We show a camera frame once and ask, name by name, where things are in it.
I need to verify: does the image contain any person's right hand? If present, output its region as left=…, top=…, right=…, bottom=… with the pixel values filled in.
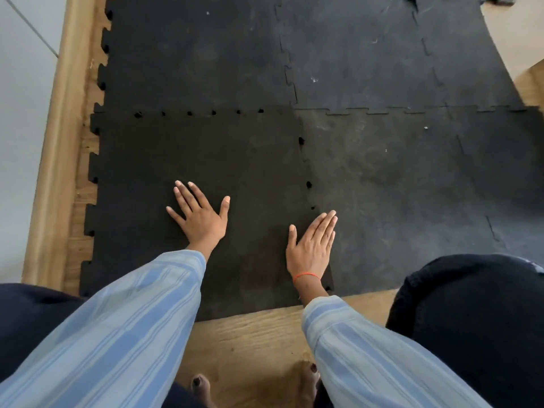
left=286, top=210, right=338, bottom=280

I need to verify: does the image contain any person's left hand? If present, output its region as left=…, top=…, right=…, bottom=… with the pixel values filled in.
left=166, top=181, right=231, bottom=253

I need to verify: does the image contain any person's right forearm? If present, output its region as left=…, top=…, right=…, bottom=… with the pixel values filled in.
left=293, top=276, right=494, bottom=408

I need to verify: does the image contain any person's left forearm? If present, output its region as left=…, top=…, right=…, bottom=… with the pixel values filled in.
left=0, top=243, right=218, bottom=408

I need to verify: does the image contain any black interlocking foam mat tile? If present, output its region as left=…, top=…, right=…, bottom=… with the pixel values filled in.
left=94, top=0, right=298, bottom=117
left=79, top=107, right=334, bottom=322
left=295, top=106, right=544, bottom=297
left=274, top=0, right=447, bottom=115
left=408, top=0, right=525, bottom=112

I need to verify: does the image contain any wooden skirting board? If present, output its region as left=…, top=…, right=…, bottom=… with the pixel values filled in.
left=21, top=0, right=102, bottom=290

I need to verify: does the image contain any person's right foot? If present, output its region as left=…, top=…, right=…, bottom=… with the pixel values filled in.
left=293, top=361, right=322, bottom=408

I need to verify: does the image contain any person's foot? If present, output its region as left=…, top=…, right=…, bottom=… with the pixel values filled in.
left=293, top=361, right=322, bottom=408
left=189, top=374, right=217, bottom=408

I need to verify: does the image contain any person's right leg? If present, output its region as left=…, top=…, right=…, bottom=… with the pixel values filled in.
left=385, top=253, right=544, bottom=408

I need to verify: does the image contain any person's left foot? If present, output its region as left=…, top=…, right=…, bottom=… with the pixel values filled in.
left=189, top=374, right=217, bottom=408

